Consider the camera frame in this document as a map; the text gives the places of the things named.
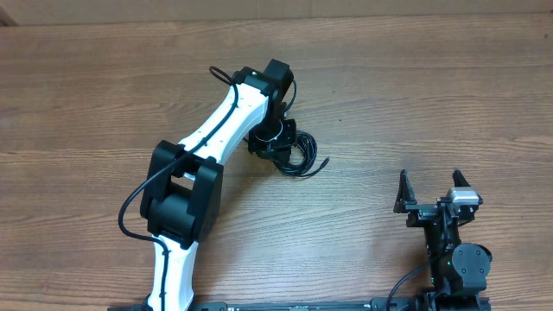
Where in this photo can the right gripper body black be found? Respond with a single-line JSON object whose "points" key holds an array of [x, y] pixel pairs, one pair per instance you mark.
{"points": [[430, 208]]}

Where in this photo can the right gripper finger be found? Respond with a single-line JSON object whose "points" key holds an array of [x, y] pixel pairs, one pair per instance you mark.
{"points": [[405, 194], [459, 179]]}

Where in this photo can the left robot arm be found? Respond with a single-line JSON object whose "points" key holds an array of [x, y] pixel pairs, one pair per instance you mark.
{"points": [[182, 192]]}

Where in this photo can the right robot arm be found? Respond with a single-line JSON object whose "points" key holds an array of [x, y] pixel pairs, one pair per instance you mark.
{"points": [[458, 270]]}

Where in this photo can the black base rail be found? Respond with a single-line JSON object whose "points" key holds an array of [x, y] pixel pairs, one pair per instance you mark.
{"points": [[375, 304]]}

